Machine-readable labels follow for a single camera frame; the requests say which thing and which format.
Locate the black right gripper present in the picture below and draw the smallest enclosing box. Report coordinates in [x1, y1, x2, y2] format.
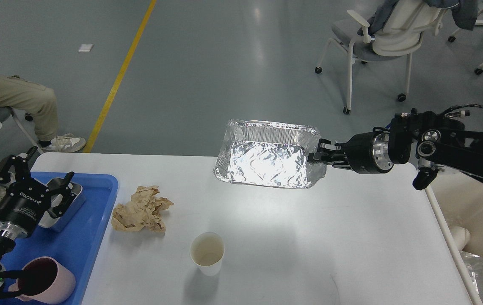
[307, 131, 394, 174]

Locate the blue plastic tray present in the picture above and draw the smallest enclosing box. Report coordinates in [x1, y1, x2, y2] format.
[0, 173, 118, 305]

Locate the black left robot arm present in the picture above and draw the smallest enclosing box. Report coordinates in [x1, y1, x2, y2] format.
[0, 146, 77, 299]

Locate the seated person in khaki trousers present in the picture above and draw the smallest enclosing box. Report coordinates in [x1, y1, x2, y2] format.
[0, 75, 86, 153]

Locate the white paper cup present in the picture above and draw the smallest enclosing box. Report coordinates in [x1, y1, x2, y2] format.
[189, 232, 226, 277]

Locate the white grey office chair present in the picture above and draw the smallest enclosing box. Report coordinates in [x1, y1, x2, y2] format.
[315, 0, 448, 115]

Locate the pink mug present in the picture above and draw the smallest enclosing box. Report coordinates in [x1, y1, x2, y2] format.
[8, 256, 76, 305]

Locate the aluminium foil tray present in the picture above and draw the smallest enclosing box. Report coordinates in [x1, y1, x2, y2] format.
[213, 119, 327, 189]

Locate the crumpled brown paper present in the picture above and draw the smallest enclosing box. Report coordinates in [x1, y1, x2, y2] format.
[111, 186, 174, 233]

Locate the square stainless steel tray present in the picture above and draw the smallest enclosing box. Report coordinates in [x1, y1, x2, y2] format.
[39, 177, 86, 233]

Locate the beige plastic bin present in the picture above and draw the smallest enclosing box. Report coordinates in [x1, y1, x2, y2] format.
[425, 172, 483, 305]

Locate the grey jacket on chair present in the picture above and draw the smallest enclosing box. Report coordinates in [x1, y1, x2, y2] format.
[367, 0, 479, 35]

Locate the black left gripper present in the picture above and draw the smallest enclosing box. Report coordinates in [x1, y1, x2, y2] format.
[0, 146, 75, 238]

